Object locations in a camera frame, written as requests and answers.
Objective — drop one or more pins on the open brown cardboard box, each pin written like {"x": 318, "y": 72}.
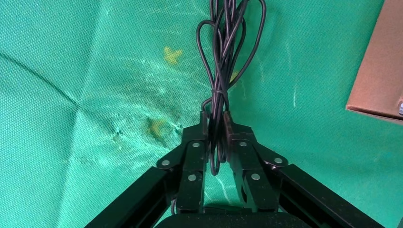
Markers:
{"x": 377, "y": 69}

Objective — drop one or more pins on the green table cloth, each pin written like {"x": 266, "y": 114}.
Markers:
{"x": 78, "y": 63}

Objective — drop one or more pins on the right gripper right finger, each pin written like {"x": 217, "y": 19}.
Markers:
{"x": 252, "y": 170}

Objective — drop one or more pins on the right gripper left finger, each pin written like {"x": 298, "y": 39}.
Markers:
{"x": 189, "y": 163}

